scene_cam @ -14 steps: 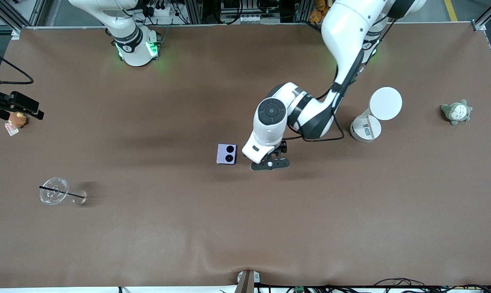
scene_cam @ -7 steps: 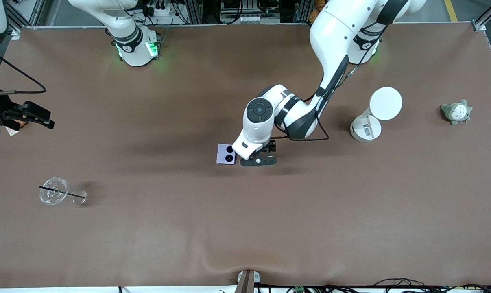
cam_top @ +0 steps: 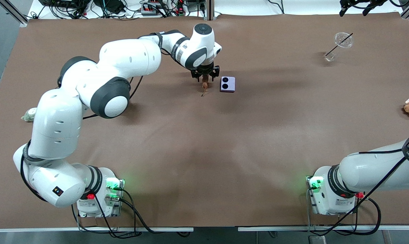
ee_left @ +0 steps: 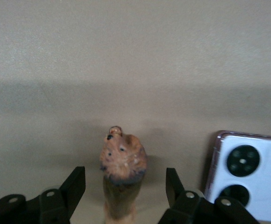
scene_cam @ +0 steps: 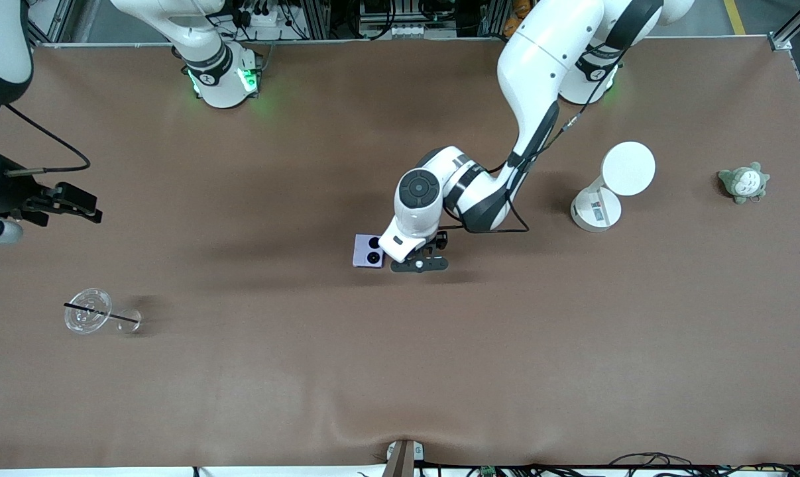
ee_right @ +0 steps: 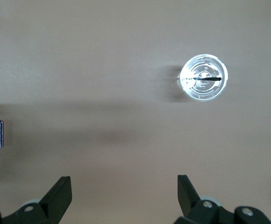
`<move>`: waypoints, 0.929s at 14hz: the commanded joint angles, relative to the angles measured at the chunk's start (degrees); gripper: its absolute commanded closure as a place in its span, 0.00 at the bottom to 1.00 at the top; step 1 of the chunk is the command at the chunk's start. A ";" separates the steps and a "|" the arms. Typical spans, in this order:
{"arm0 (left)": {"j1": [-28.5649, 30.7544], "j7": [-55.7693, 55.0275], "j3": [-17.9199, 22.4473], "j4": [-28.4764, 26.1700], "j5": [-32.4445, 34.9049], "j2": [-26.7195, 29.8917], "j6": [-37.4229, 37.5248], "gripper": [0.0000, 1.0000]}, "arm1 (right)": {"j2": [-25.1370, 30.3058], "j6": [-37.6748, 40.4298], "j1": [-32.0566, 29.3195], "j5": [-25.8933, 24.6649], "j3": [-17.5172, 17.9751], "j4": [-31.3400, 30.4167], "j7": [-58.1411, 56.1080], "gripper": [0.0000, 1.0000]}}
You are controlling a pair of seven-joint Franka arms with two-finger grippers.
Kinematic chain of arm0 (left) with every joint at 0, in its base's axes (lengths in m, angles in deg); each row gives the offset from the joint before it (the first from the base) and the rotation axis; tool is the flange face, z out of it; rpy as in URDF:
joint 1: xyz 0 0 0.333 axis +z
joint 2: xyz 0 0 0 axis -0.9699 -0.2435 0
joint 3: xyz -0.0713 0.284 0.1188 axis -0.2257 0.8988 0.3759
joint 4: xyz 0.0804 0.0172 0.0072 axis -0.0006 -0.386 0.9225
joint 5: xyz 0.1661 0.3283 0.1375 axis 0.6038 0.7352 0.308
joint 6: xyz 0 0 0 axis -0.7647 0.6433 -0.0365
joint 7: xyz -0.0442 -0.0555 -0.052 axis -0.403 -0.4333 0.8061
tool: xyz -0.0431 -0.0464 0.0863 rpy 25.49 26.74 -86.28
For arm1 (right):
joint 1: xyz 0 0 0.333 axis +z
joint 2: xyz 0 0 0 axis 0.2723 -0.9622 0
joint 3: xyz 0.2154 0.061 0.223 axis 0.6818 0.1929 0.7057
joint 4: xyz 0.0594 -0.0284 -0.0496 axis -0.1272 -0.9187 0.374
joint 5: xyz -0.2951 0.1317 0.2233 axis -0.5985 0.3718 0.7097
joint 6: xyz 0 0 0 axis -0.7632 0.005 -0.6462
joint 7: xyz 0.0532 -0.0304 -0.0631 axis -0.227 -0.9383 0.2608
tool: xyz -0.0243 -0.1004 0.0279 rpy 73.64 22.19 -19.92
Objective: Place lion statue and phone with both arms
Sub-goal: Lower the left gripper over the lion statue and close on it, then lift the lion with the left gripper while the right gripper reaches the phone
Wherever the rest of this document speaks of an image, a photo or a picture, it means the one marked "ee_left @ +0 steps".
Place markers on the brown lion statue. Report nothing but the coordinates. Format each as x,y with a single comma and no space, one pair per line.
123,163

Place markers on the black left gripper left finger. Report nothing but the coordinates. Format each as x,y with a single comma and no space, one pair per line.
63,200

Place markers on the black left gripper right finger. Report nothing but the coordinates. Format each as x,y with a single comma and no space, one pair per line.
184,207

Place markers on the brown table cloth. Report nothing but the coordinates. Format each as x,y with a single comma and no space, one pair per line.
126,58

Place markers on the pink white smartphone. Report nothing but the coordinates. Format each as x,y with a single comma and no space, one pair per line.
268,172

